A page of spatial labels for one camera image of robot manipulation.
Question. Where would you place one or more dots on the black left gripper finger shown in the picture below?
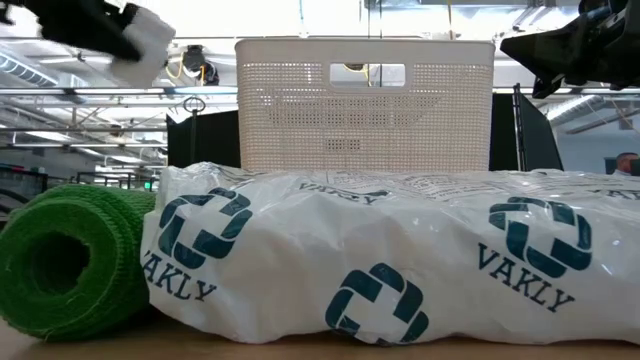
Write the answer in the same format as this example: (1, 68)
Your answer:
(80, 27)

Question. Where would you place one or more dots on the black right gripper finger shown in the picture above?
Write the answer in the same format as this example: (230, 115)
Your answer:
(546, 85)
(550, 52)

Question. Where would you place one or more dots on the white gauze pack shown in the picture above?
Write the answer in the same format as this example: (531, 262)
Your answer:
(147, 45)

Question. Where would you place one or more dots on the green bandage roll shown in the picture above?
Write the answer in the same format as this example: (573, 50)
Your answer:
(110, 250)

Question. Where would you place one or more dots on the white Vakly plastic bag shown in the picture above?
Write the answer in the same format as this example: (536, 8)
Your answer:
(310, 240)

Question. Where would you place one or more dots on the white perforated plastic basket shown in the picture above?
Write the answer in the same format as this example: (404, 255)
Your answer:
(300, 130)

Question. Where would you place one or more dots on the black partition panel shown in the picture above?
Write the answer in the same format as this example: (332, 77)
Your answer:
(215, 142)
(537, 135)

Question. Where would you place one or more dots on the person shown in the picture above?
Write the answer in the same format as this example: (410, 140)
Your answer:
(625, 164)

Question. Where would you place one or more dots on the black background table frame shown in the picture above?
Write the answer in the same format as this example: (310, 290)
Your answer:
(120, 175)

